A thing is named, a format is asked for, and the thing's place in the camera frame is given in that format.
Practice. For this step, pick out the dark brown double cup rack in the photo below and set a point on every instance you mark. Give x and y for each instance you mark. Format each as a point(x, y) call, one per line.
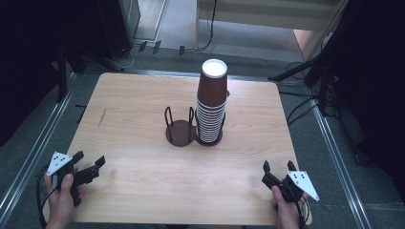
point(180, 133)

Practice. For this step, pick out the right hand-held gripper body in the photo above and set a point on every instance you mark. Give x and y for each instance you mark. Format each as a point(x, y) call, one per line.
point(301, 181)

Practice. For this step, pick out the metal floor rail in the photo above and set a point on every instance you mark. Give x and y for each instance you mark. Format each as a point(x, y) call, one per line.
point(178, 73)
point(339, 165)
point(34, 152)

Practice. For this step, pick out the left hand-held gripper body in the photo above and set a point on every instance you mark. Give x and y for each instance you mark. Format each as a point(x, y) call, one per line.
point(59, 162)

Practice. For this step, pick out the person's right hand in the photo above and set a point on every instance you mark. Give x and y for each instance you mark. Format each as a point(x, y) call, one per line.
point(286, 214)

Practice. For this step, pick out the dark curtain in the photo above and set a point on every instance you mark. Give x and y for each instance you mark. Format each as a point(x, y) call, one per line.
point(375, 79)
point(28, 63)

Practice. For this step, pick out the white furniture frame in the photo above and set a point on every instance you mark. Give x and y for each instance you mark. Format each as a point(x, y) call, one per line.
point(254, 19)

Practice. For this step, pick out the black cabinet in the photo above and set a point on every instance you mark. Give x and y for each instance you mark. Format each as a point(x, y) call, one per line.
point(114, 25)

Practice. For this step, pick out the black metal stand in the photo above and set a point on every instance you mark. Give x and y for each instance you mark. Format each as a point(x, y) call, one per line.
point(62, 79)

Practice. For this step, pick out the person's left hand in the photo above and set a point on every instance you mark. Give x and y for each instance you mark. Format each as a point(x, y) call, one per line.
point(60, 203)

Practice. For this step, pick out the black tripod stand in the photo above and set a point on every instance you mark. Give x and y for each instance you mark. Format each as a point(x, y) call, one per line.
point(296, 70)

